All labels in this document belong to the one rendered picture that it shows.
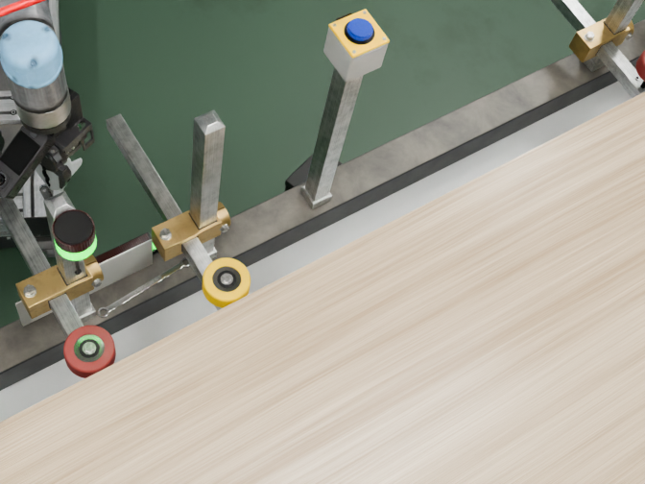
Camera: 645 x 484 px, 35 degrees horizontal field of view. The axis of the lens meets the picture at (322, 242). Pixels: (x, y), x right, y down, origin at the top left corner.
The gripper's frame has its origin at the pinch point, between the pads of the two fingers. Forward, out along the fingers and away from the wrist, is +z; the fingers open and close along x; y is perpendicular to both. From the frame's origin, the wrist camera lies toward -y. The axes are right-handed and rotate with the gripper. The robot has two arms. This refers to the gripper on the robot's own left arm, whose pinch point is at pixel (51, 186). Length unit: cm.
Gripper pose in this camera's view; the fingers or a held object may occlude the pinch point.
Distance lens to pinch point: 166.0
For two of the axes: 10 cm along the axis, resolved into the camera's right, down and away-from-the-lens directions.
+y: 6.0, -6.9, 4.1
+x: -7.9, -5.8, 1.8
